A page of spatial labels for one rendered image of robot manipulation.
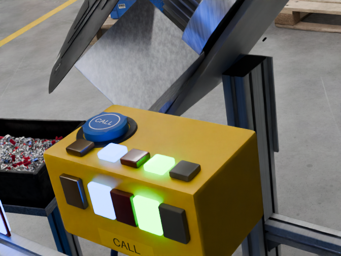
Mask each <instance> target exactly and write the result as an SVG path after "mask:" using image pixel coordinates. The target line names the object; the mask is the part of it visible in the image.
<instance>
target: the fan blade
mask: <svg viewBox="0 0 341 256"><path fill-rule="evenodd" d="M118 1H119V0H84V2H83V4H82V6H81V8H80V10H79V12H78V14H77V16H76V18H75V20H74V22H73V24H72V26H71V28H70V30H69V32H68V33H67V36H66V39H65V41H64V43H63V45H62V47H61V49H60V52H59V54H60V57H59V58H58V56H59V54H58V56H57V58H58V60H57V61H56V63H55V65H54V66H53V68H52V71H51V75H50V80H49V94H50V93H52V92H53V90H54V89H55V88H56V87H57V86H58V85H59V83H60V82H61V81H62V80H63V78H64V77H65V76H66V75H67V73H68V72H69V71H70V70H71V68H72V67H73V66H74V64H75V63H76V62H77V60H78V59H79V58H80V56H81V55H82V54H83V52H84V51H85V49H86V48H87V47H88V45H89V44H90V43H91V41H92V40H93V38H94V37H95V35H96V34H97V33H98V31H99V30H100V28H101V27H102V25H103V24H104V22H105V21H106V19H107V18H108V16H109V15H110V13H111V12H112V10H113V9H114V7H115V6H116V4H117V3H118ZM61 60H62V65H61V66H60V67H59V69H58V70H57V72H56V73H55V74H54V71H55V68H56V67H57V66H58V64H59V63H60V61H61Z"/></svg>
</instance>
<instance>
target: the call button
mask: <svg viewBox="0 0 341 256"><path fill-rule="evenodd" d="M127 117H128V116H124V115H122V114H120V113H116V112H102V113H100V114H98V115H96V116H94V117H92V118H90V119H88V120H87V121H86V122H85V124H84V125H82V126H81V127H83V132H84V136H85V139H86V140H88V141H92V142H105V141H110V140H114V139H116V138H119V137H121V136H122V135H124V134H125V133H126V132H128V130H129V126H128V121H127Z"/></svg>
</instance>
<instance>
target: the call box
mask: <svg viewBox="0 0 341 256"><path fill-rule="evenodd" d="M103 112H116V113H120V114H122V115H124V116H128V117H127V121H128V126H129V130H128V132H126V133H125V134H124V135H122V136H121V137H119V138H116V139H114V140H110V141H105V142H94V148H93V149H91V150H90V151H89V152H87V153H86V154H85V155H83V156H81V157H80V156H76V155H73V154H69V153H67V152H66V147H68V146H69V145H70V144H72V143H73V142H75V141H76V140H77V139H84V140H86V139H85V136H84V132H83V127H79V128H78V129H76V130H75V131H73V132H72V133H70V134H69V135H67V136H66V137H65V138H63V139H62V140H60V141H59V142H57V143H56V144H54V145H53V146H51V147H50V148H49V149H47V150H46V151H45V152H44V155H43V157H44V160H45V164H46V167H47V170H48V174H49V177H50V180H51V184H52V187H53V190H54V194H55V197H56V200H57V203H58V207H59V211H60V214H61V217H62V221H63V224H64V227H65V229H66V231H68V232H69V233H71V234H73V235H76V236H79V237H81V238H84V239H87V240H89V241H92V242H94V243H97V244H100V245H102V246H105V247H108V248H110V249H113V250H115V251H118V252H121V253H123V254H126V255H129V256H232V254H233V253H234V252H235V251H236V249H237V248H238V247H239V246H240V244H241V243H242V242H243V241H244V239H245V238H246V237H247V236H248V234H249V233H250V232H251V231H252V229H253V228H254V227H255V226H256V224H257V223H258V222H259V221H260V219H261V218H262V216H263V200H262V189H261V178H260V166H259V155H258V144H257V134H256V132H255V131H253V130H248V129H243V128H239V127H233V126H228V125H223V124H217V123H212V122H207V121H201V120H196V119H191V118H185V117H180V116H174V115H169V114H164V113H158V112H153V111H148V110H142V109H137V108H132V107H126V106H121V105H111V106H110V107H108V108H107V109H105V110H104V111H103ZM110 143H113V144H118V145H122V146H126V148H127V153H128V152H129V151H130V150H132V149H133V148H134V149H138V150H143V151H147V152H149V153H150V158H149V159H148V160H150V159H151V158H152V157H153V156H154V155H156V154H160V155H164V156H168V157H172V158H174V159H175V164H174V165H173V166H172V167H171V168H170V169H169V170H167V171H166V172H165V173H164V174H163V175H160V174H156V173H152V172H148V171H145V169H144V164H145V163H146V162H147V161H148V160H147V161H146V162H145V163H144V164H142V165H141V166H140V167H139V168H133V167H129V166H126V165H122V164H121V163H120V158H119V159H118V160H117V161H115V162H110V161H107V160H104V159H100V158H99V157H98V152H99V151H101V150H102V149H103V148H105V147H106V146H107V145H109V144H110ZM181 160H184V161H188V162H192V163H196V164H200V167H201V171H200V172H199V173H198V174H196V175H195V176H194V177H193V178H192V179H191V180H190V181H189V182H186V181H183V180H179V179H175V178H171V177H170V176H169V171H170V170H171V169H172V168H173V167H174V166H175V165H176V164H177V163H178V162H180V161H181ZM63 173H65V174H68V175H72V176H75V177H78V178H81V180H82V184H83V187H84V191H85V195H86V199H87V203H88V207H87V208H86V209H81V208H78V207H75V206H72V205H69V204H67V202H66V199H65V195H64V192H63V189H62V185H61V182H60V178H59V176H60V175H61V174H63ZM90 182H95V183H99V184H102V185H105V186H109V187H110V188H111V190H112V189H113V188H115V189H119V190H122V191H125V192H128V193H131V194H134V197H135V196H141V197H145V198H148V199H151V200H155V201H158V202H159V204H161V203H165V204H169V205H172V206H175V207H179V208H182V209H184V210H185V212H186V218H187V225H188V230H189V236H190V241H189V242H188V244H183V243H180V242H178V241H175V240H172V239H169V238H166V237H164V235H163V234H162V235H161V236H159V235H156V234H154V233H151V232H148V231H145V230H142V229H140V228H139V226H138V227H133V226H130V225H127V224H125V223H122V222H119V221H117V220H116V219H110V218H107V217H104V216H101V215H98V214H96V213H95V212H94V209H93V204H92V201H91V197H90V193H89V189H88V184H89V183H90Z"/></svg>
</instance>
